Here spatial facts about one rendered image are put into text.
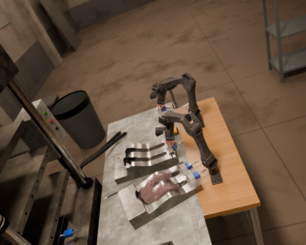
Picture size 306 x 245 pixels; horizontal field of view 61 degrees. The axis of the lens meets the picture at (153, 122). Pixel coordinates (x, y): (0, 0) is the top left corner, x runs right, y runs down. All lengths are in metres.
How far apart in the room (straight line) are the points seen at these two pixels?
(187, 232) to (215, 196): 0.29
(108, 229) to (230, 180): 0.86
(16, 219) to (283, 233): 1.93
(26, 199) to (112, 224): 0.57
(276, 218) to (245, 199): 0.89
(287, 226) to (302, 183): 0.45
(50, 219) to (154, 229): 0.65
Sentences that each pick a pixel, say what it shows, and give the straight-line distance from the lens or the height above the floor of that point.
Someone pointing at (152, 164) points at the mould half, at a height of 0.88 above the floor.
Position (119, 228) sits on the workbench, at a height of 0.80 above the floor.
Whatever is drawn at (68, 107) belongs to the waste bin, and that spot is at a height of 0.55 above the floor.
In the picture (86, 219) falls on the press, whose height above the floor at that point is 0.79.
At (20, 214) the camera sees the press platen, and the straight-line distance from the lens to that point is 1.62.
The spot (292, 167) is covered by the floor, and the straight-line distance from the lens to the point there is 2.89.
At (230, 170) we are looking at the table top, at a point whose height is 0.80.
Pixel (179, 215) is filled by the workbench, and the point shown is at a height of 0.80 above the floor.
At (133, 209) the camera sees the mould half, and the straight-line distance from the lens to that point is 1.72.
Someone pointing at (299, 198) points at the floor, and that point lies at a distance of 2.68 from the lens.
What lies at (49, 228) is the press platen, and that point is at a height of 1.04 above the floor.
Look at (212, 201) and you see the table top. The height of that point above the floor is 0.80.
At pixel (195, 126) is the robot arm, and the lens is 1.60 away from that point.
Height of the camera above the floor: 2.19
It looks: 34 degrees down
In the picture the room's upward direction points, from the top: 24 degrees counter-clockwise
